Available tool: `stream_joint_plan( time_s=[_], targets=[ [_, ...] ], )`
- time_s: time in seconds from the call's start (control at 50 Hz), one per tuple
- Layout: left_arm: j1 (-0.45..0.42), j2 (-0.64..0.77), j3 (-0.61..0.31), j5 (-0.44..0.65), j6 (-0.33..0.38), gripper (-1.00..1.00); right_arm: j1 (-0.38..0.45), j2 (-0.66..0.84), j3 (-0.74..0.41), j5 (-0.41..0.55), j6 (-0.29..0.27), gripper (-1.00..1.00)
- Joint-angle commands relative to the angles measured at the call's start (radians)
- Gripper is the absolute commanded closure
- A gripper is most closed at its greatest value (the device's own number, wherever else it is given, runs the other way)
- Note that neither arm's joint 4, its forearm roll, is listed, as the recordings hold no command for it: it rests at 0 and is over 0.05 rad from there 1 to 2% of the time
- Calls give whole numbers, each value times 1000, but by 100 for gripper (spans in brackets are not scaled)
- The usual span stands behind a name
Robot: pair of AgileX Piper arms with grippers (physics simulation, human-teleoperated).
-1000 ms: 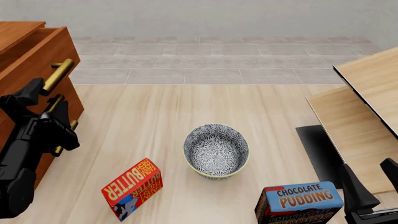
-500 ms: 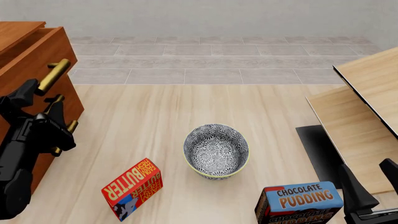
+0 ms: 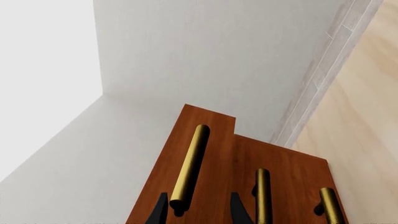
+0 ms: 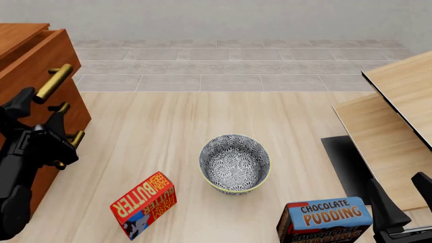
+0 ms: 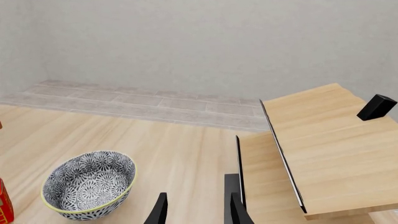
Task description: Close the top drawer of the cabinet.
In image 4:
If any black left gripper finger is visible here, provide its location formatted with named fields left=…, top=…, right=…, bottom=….
left=43, top=109, right=69, bottom=138
left=0, top=86, right=36, bottom=120

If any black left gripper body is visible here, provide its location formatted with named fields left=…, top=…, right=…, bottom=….
left=5, top=123, right=80, bottom=168

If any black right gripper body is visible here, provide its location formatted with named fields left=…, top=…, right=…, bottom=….
left=372, top=224, right=432, bottom=243

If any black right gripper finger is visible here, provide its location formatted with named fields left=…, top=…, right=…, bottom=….
left=367, top=177, right=413, bottom=231
left=410, top=171, right=432, bottom=204

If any wooden cabinet drawer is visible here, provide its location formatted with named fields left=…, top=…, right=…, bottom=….
left=20, top=75, right=90, bottom=132
left=29, top=105, right=92, bottom=217

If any wooden drawer standing open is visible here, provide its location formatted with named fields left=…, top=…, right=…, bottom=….
left=0, top=28, right=82, bottom=109

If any red-brown wooden cabinet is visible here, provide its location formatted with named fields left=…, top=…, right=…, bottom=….
left=0, top=22, right=92, bottom=217

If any blue chocolate pudding box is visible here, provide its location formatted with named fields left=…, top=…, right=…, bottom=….
left=275, top=196, right=374, bottom=243

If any red butter box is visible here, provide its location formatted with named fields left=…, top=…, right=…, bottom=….
left=109, top=171, right=178, bottom=242

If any black-and-white patterned bowl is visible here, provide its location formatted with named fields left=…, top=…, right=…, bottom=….
left=198, top=134, right=271, bottom=196

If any long brass drawer handle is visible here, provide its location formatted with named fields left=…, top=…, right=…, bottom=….
left=32, top=63, right=74, bottom=105

